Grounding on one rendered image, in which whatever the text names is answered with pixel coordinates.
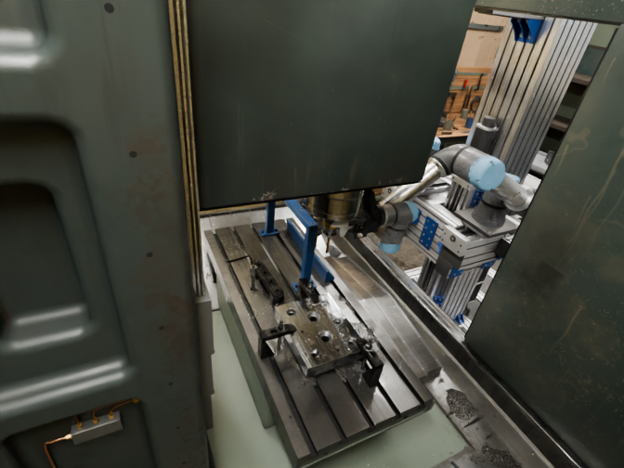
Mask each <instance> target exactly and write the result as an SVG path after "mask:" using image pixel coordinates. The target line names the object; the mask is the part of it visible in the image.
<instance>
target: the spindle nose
mask: <svg viewBox="0 0 624 468"><path fill-rule="evenodd" d="M364 191H365V190H360V191H352V192H346V193H338V194H331V195H324V196H317V197H309V198H308V207H309V209H310V210H311V211H312V212H313V213H314V214H315V215H317V216H319V217H322V218H324V219H328V220H332V221H346V220H350V219H352V218H355V217H356V216H358V214H359V211H360V209H361V205H362V201H363V196H364Z"/></svg>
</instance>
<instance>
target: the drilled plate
mask: <svg viewBox="0 0 624 468"><path fill-rule="evenodd" d="M319 299H322V301H321V300H319ZM318 300H319V302H318V304H317V306H315V305H314V303H311V301H310V300H309V298H307V299H304V300H300V301H296V302H292V303H289V304H286V305H279V306H275V315H274V316H275V318H276V320H277V322H278V323H280V320H283V324H292V325H294V324H295V325H294V326H296V329H297V330H296V331H295V332H294V333H291V334H288V335H284V336H285V338H286V340H287V342H288V344H289V345H290V347H291V349H292V351H293V353H294V355H295V357H296V359H297V361H298V363H299V365H300V367H301V369H302V371H303V373H304V375H305V377H306V378H308V377H311V376H314V375H317V374H320V373H322V372H324V371H329V370H332V369H334V368H337V367H340V366H343V365H345V364H348V363H350V362H353V361H356V360H359V359H362V358H364V355H363V353H362V352H361V350H360V349H359V348H358V346H357V345H356V340H355V339H357V338H360V336H359V335H358V333H357V332H356V330H355V329H354V327H353V326H352V325H351V323H350V322H349V320H348V319H347V318H346V316H345V314H344V313H343V312H342V310H341V309H340V307H339V306H338V305H337V304H336V303H335V301H334V300H333V299H332V297H331V295H330V294H329V293H326V294H322V295H319V296H318ZM326 300H327V301H326ZM320 301H321V302H320ZM319 303H320V304H319ZM307 304H308V305H307ZM312 304H313V305H312ZM321 305H322V306H321ZM311 306H312V307H311ZM325 306H328V307H325ZM309 307H311V308H309ZM290 308H291V309H290ZM292 308H293V309H292ZM315 308H316V309H315ZM294 309H296V312H295V310H294ZM311 309H312V310H311ZM300 310H301V311H300ZM310 311H312V312H310ZM307 312H308V313H307ZM319 312H320V313H319ZM295 313H296V314H295ZM324 313H325V314H324ZM294 314H295V315H294ZM320 315H321V316H320ZM332 316H333V317H332ZM338 316H339V317H338ZM337 317H338V318H337ZM340 318H341V319H340ZM335 324H336V325H335ZM338 324H339V325H338ZM340 325H341V326H340ZM339 326H340V327H339ZM335 327H336V328H337V329H336V328H335ZM342 328H343V329H342ZM321 329H322V331H321ZM325 330H326V331H325ZM327 330H328V331H327ZM320 331H321V332H320ZM329 331H331V332H329ZM319 332H320V333H319ZM311 333H312V334H311ZM332 333H333V334H332ZM345 334H346V335H345ZM310 335H311V336H310ZM342 335H344V336H343V337H342ZM348 335H349V336H352V337H350V338H349V337H348ZM316 336H317V337H316ZM334 336H335V337H337V338H336V339H335V337H334ZM299 337H300V338H299ZM353 337H354V339H352V338H353ZM346 338H347V339H346ZM313 339H314V340H313ZM333 339H334V340H333ZM303 340H304V341H303ZM332 340H333V341H332ZM319 341H320V342H319ZM344 342H346V344H345V343H344ZM325 343H326V344H325ZM312 345H313V346H312ZM349 345H350V346H349ZM344 346H345V348H344ZM314 347H316V348H315V349H313V348H314ZM337 347H338V348H337ZM339 347H340V348H339ZM308 349H309V350H308ZM316 349H317V350H316ZM332 350H334V351H332ZM319 351H320V352H319ZM339 351H341V352H339ZM319 353H320V354H321V355H319ZM311 356H312V357H311ZM312 358H313V359H312Z"/></svg>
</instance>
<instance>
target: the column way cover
mask: <svg viewBox="0 0 624 468"><path fill-rule="evenodd" d="M204 290H205V296H202V297H198V296H194V298H195V309H196V320H197V331H198V341H199V351H200V363H201V382H202V393H203V404H204V414H205V425H206V430H209V429H211V428H214V425H213V412H212V398H211V395H212V394H213V393H214V392H215V390H214V384H213V368H212V354H214V353H215V348H214V331H213V313H212V299H211V297H210V294H209V292H208V289H207V286H206V284H205V282H204Z"/></svg>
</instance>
